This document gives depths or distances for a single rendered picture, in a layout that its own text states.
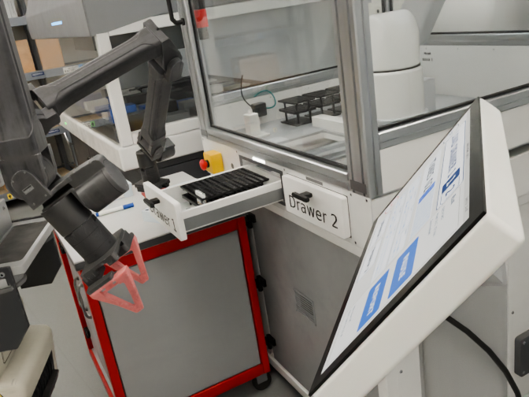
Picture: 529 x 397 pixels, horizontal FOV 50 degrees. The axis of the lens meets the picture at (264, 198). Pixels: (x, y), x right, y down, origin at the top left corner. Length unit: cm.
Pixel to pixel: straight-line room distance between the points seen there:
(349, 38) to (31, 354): 93
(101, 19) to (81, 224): 158
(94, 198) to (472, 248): 53
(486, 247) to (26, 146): 61
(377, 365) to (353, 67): 76
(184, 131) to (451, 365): 187
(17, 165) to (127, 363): 120
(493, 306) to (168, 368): 140
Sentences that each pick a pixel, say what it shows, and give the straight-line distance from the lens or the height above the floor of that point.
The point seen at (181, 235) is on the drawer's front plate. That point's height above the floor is 84.
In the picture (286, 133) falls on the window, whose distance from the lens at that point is 160.
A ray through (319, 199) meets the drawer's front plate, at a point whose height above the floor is 90.
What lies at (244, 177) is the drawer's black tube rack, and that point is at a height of 90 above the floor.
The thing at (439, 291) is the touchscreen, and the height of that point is 111.
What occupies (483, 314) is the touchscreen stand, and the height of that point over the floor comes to 97.
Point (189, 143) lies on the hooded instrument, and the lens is 253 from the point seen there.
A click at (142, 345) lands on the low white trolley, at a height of 40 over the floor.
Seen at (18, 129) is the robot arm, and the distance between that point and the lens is 85.
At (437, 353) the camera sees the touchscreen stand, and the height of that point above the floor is 91.
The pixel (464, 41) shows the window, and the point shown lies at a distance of 147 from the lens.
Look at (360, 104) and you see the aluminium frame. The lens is 126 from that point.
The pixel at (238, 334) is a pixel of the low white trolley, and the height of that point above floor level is 29.
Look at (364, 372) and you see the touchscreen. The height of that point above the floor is 100.
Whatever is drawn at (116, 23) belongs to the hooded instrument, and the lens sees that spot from 240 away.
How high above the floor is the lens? 141
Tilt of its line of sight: 20 degrees down
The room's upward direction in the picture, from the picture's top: 9 degrees counter-clockwise
